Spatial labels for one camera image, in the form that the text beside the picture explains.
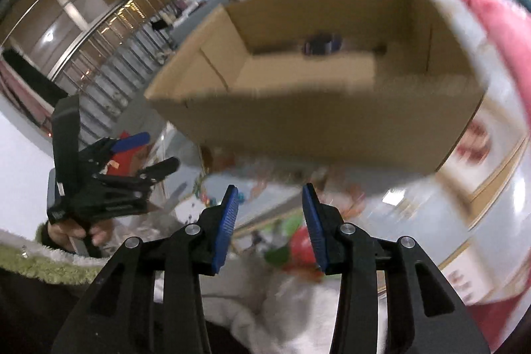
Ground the person's left hand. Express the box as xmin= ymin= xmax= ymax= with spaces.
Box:
xmin=47 ymin=218 xmax=114 ymax=257

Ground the wooden wardrobe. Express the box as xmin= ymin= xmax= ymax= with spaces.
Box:
xmin=0 ymin=0 xmax=183 ymax=89

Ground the printed table cover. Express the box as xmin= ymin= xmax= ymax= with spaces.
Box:
xmin=147 ymin=105 xmax=531 ymax=307

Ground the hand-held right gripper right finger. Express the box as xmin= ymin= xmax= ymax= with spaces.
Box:
xmin=301 ymin=183 xmax=490 ymax=354

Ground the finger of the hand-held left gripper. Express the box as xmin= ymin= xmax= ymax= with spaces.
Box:
xmin=79 ymin=132 xmax=151 ymax=176
xmin=89 ymin=157 xmax=180 ymax=195

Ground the brown cardboard box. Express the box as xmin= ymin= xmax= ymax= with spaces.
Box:
xmin=144 ymin=0 xmax=487 ymax=176

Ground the person's left forearm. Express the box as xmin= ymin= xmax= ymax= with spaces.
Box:
xmin=0 ymin=223 xmax=109 ymax=288

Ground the purple smart watch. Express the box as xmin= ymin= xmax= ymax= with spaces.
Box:
xmin=301 ymin=31 xmax=343 ymax=56

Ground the pink floral blanket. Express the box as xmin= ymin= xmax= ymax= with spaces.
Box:
xmin=431 ymin=0 xmax=531 ymax=122

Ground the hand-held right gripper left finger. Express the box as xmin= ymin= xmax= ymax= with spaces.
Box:
xmin=52 ymin=185 xmax=240 ymax=354

